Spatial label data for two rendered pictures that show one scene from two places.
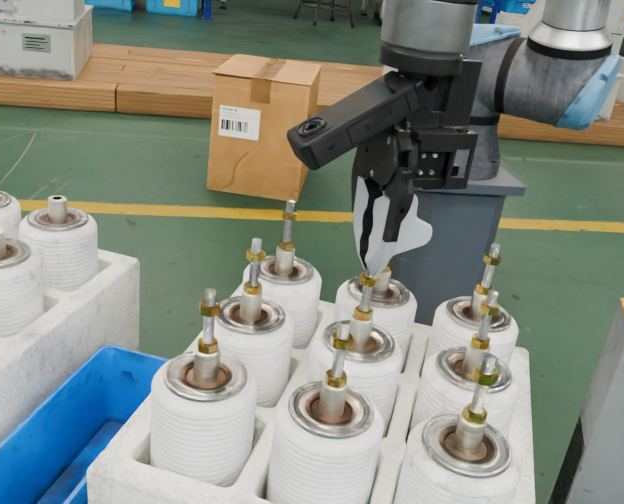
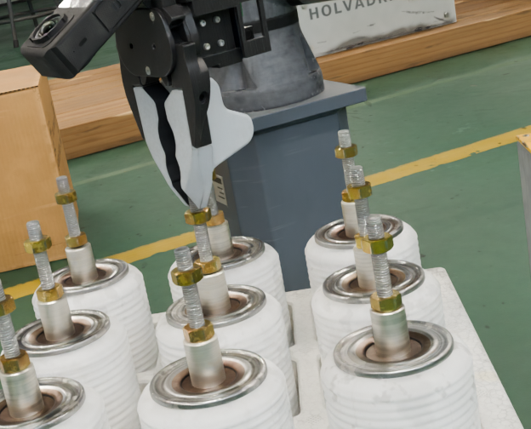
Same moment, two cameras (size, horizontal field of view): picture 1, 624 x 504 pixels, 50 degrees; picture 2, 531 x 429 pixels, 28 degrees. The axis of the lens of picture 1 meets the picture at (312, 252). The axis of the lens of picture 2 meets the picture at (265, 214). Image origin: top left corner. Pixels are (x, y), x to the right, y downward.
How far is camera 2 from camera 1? 0.16 m
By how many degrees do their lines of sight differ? 12
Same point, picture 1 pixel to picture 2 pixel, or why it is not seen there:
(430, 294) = (301, 277)
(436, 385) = (334, 314)
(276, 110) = (2, 136)
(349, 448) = (248, 407)
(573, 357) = (518, 292)
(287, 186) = (56, 237)
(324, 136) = (69, 29)
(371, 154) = (138, 48)
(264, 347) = (94, 360)
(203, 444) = not seen: outside the picture
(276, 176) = not seen: hidden behind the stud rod
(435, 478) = (368, 394)
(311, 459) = not seen: outside the picture
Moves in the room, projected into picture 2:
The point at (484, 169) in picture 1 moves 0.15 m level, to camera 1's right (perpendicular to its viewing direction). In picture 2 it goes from (304, 83) to (425, 57)
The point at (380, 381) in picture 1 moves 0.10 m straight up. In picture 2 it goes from (263, 340) to (237, 208)
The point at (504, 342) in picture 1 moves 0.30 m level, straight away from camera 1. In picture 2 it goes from (402, 248) to (400, 153)
